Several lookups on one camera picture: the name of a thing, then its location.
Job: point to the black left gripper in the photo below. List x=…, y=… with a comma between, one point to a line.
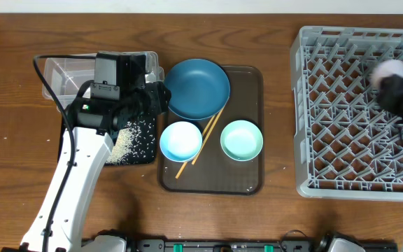
x=152, y=96

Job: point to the small pink bowl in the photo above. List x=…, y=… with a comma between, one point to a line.
x=386, y=69

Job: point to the pile of white rice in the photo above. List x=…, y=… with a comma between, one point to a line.
x=126, y=147

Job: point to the light blue bowl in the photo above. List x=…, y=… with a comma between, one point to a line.
x=180, y=141

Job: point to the dark blue plate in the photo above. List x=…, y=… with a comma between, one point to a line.
x=199, y=89

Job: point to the mint green bowl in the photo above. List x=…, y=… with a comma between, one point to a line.
x=241, y=140

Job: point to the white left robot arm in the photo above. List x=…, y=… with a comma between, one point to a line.
x=85, y=150

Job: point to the black waste tray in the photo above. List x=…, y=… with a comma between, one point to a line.
x=142, y=147

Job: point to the clear plastic waste bin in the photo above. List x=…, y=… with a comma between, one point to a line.
x=65, y=76

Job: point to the grey dishwasher rack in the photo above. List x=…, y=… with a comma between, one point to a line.
x=345, y=146

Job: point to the brown serving tray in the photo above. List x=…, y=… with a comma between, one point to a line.
x=214, y=172

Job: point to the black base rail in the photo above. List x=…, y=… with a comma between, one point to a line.
x=222, y=246

